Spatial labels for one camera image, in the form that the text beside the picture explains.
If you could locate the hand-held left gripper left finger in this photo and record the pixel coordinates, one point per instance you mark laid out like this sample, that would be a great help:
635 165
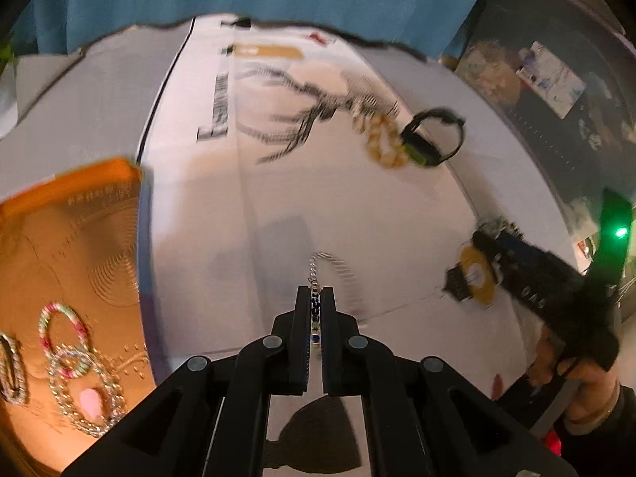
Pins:
300 348

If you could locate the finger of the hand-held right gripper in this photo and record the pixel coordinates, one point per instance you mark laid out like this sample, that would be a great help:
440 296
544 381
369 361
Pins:
507 253

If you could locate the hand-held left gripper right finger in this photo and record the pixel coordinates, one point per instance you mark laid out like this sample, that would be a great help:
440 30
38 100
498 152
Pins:
330 348

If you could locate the black watch band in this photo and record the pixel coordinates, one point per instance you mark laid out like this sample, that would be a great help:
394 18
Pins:
422 151

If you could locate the copper metal tray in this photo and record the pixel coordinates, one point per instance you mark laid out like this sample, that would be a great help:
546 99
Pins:
74 258

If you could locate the pearl hair clip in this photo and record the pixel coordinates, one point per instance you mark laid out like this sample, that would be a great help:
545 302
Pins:
14 372

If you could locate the person's right hand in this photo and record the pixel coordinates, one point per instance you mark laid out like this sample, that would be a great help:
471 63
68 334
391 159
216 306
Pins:
586 382

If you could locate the white deer printed cloth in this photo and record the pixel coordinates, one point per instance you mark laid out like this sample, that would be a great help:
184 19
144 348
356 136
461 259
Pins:
278 184

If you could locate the dark cabinet with stickers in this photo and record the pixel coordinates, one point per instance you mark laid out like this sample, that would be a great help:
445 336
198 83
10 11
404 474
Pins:
546 74

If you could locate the grey felt cloth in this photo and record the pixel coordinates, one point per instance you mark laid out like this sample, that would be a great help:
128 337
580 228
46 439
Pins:
99 84

